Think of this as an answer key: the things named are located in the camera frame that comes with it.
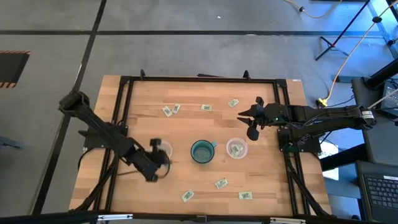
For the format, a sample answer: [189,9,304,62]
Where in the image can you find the teal speckled enamel mug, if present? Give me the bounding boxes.
[190,139,218,165]

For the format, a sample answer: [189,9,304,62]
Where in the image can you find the black laptop with keyboard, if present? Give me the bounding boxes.
[356,160,398,224]

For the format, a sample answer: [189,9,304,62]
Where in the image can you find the black tripod stand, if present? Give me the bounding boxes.
[314,0,373,62]

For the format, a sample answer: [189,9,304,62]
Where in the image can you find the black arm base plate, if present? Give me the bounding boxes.
[277,127,323,154]
[83,124,129,149]

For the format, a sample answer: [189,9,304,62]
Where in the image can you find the white cable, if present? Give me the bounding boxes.
[371,88,398,110]

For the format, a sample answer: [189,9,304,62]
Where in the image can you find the black pole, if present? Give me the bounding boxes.
[363,57,398,91]

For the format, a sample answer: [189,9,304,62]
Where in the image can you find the black desk leg bar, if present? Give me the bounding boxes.
[320,144,368,172]

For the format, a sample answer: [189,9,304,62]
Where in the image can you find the black electronic device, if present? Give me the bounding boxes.
[381,80,398,118]

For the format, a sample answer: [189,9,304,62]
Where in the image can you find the black aluminium table frame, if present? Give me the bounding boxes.
[70,68,335,218]

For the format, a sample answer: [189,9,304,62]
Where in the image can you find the white paper sheet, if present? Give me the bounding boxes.
[319,140,340,181]

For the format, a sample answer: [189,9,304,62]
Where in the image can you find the clear round plastic bin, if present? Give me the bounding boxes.
[155,139,174,163]
[226,137,249,160]

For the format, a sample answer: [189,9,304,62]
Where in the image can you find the grey desk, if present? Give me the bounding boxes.
[351,76,398,166]

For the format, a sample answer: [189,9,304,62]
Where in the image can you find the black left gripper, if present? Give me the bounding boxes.
[133,139,171,183]

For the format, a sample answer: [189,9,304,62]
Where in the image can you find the orange extension cord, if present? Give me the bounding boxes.
[284,0,398,105]

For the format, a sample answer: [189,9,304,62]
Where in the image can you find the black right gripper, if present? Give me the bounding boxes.
[238,96,290,141]

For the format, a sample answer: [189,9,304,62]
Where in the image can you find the black hazard-striped floor mat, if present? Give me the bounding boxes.
[0,50,31,89]

